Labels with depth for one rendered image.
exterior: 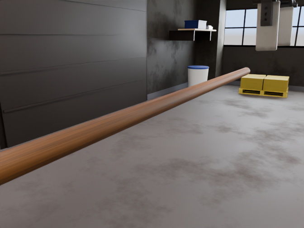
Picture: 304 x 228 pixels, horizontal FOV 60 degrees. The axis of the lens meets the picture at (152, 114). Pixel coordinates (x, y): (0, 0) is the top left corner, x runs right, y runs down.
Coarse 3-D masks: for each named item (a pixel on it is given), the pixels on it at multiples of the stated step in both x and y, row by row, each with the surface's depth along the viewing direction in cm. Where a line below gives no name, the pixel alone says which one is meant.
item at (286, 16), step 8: (280, 8) 50; (288, 8) 49; (280, 16) 50; (288, 16) 49; (280, 24) 50; (288, 24) 49; (280, 32) 50; (288, 32) 50; (280, 40) 51; (288, 40) 50
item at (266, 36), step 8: (256, 24) 40; (272, 24) 39; (256, 32) 40; (264, 32) 40; (272, 32) 39; (256, 40) 41; (264, 40) 40; (272, 40) 39; (256, 48) 41; (264, 48) 40; (272, 48) 40
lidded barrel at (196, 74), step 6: (192, 66) 632; (198, 66) 632; (204, 66) 632; (192, 72) 621; (198, 72) 616; (204, 72) 619; (192, 78) 626; (198, 78) 620; (204, 78) 624; (192, 84) 630
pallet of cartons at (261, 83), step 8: (248, 80) 624; (256, 80) 615; (264, 80) 609; (272, 80) 601; (280, 80) 593; (288, 80) 617; (240, 88) 637; (248, 88) 629; (256, 88) 620; (264, 88) 613; (272, 88) 605; (280, 88) 597; (280, 96) 601
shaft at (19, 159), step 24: (240, 72) 94; (168, 96) 52; (192, 96) 59; (96, 120) 36; (120, 120) 38; (144, 120) 45; (24, 144) 28; (48, 144) 29; (72, 144) 31; (0, 168) 24; (24, 168) 26
